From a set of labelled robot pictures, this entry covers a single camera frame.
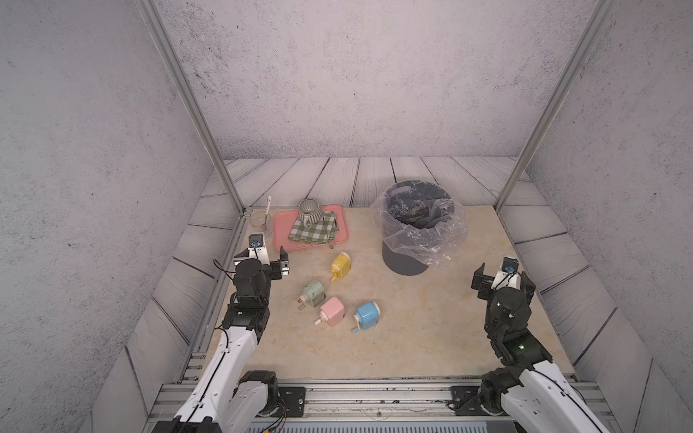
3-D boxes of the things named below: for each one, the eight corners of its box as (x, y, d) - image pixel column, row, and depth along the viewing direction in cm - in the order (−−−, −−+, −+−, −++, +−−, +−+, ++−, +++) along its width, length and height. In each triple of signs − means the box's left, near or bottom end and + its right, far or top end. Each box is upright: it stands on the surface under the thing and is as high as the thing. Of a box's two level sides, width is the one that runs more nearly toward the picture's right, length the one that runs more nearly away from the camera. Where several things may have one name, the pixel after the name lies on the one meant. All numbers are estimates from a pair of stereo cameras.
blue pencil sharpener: (353, 332, 87) (352, 323, 81) (353, 312, 92) (353, 301, 86) (379, 332, 87) (381, 322, 81) (378, 312, 92) (379, 301, 86)
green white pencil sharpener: (308, 314, 91) (305, 304, 85) (299, 304, 94) (296, 293, 88) (327, 299, 95) (325, 289, 89) (318, 290, 97) (315, 278, 91)
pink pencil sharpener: (314, 323, 89) (312, 314, 84) (335, 304, 93) (334, 295, 88) (326, 335, 86) (324, 327, 81) (346, 316, 91) (346, 307, 86)
